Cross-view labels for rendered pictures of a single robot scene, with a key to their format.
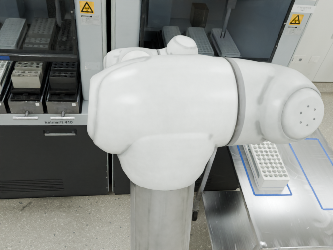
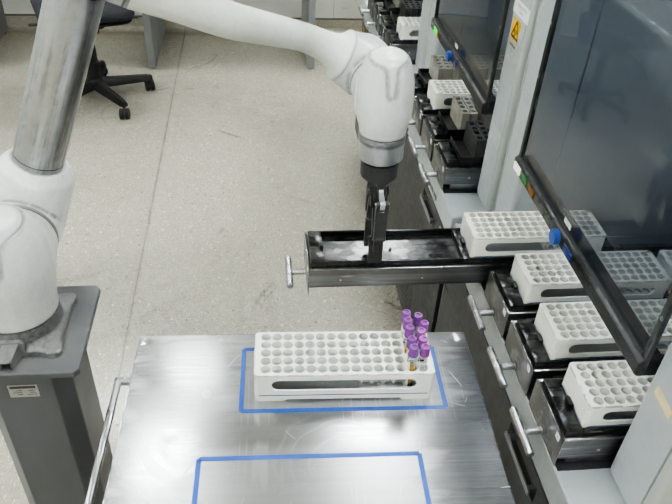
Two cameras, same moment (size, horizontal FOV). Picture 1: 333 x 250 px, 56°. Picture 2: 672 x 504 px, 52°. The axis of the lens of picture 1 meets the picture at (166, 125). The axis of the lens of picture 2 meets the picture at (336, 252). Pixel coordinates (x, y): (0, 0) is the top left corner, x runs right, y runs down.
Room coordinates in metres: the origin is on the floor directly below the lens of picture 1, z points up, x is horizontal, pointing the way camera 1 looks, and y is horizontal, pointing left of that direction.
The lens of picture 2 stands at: (0.90, -1.20, 1.72)
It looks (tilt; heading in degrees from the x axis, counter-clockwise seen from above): 38 degrees down; 95
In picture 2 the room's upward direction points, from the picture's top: 4 degrees clockwise
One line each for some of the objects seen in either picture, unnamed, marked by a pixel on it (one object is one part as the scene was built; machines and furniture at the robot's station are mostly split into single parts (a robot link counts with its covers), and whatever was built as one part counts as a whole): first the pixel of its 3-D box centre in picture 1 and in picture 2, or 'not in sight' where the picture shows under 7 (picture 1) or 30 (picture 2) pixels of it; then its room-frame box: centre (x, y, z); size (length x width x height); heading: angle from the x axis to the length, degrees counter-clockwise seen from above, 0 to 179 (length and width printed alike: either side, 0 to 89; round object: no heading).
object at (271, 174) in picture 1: (261, 153); (342, 364); (0.85, -0.38, 0.85); 0.30 x 0.10 x 0.06; 11
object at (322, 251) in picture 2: not in sight; (448, 256); (1.05, 0.06, 0.78); 0.73 x 0.14 x 0.09; 13
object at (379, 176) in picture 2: not in sight; (378, 178); (0.87, -0.01, 1.01); 0.08 x 0.07 x 0.09; 103
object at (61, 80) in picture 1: (63, 82); (473, 140); (1.10, 0.48, 0.85); 0.12 x 0.02 x 0.06; 103
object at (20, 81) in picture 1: (26, 81); (459, 114); (1.07, 0.63, 0.85); 0.12 x 0.02 x 0.06; 104
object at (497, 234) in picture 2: not in sight; (531, 235); (1.22, 0.10, 0.83); 0.30 x 0.10 x 0.06; 13
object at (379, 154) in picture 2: not in sight; (381, 145); (0.87, -0.01, 1.08); 0.09 x 0.09 x 0.06
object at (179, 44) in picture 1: (177, 61); (384, 89); (0.87, 0.00, 1.19); 0.13 x 0.11 x 0.16; 106
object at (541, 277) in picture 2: not in sight; (588, 278); (1.32, -0.04, 0.83); 0.30 x 0.10 x 0.06; 13
